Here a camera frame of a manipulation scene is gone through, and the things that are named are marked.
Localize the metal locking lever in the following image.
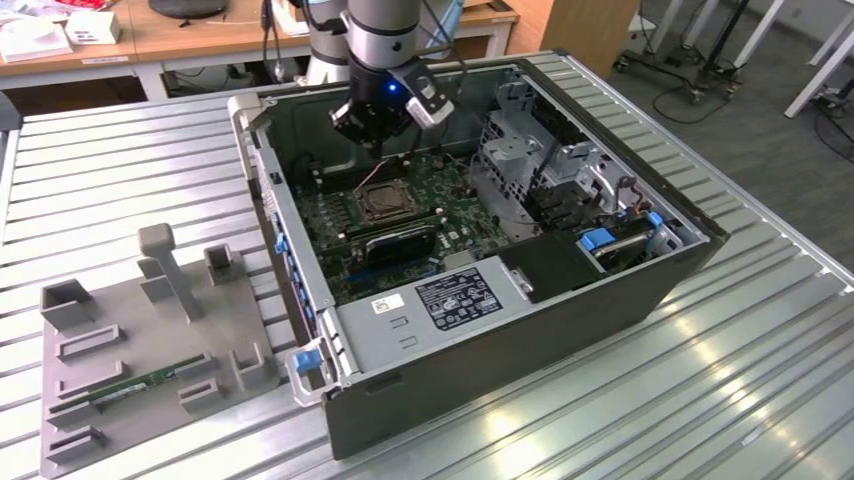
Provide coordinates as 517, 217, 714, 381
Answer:
356, 158, 396, 191

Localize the silver CPU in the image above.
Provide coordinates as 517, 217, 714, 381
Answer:
367, 186, 413, 215

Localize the CPU socket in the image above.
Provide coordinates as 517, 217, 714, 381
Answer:
349, 180, 429, 227

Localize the wooden desk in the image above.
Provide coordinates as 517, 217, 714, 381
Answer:
0, 0, 141, 94
129, 0, 521, 101

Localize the metal drive cage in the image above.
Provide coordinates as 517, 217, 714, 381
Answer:
476, 74, 588, 234

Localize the green motherboard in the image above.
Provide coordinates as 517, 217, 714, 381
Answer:
292, 149, 535, 304

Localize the green RAM stick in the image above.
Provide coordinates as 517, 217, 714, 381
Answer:
343, 221, 439, 240
84, 367, 182, 407

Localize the black round bowl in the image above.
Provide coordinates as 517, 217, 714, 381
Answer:
146, 0, 227, 19

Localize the wooden cabinet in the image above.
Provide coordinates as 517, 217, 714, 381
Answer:
540, 0, 643, 80

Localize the white printed box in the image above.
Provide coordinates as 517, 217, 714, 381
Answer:
64, 10, 122, 47

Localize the blue drive latch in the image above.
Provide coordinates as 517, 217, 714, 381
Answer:
576, 228, 616, 252

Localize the grey power supply unit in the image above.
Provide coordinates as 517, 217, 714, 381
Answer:
335, 257, 536, 375

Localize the white square tray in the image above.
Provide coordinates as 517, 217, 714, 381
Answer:
0, 18, 74, 64

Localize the black wheeled stand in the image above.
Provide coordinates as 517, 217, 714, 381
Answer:
616, 0, 746, 104

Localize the clear plastic bag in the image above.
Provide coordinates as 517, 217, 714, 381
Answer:
0, 0, 68, 24

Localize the grey parts rack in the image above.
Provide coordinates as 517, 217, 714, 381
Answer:
37, 223, 283, 479

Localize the black PC case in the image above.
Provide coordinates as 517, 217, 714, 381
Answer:
225, 47, 730, 461

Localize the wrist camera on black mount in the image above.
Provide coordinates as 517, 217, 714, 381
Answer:
389, 67, 457, 131

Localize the white table frame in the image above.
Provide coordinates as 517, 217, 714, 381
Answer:
783, 29, 854, 120

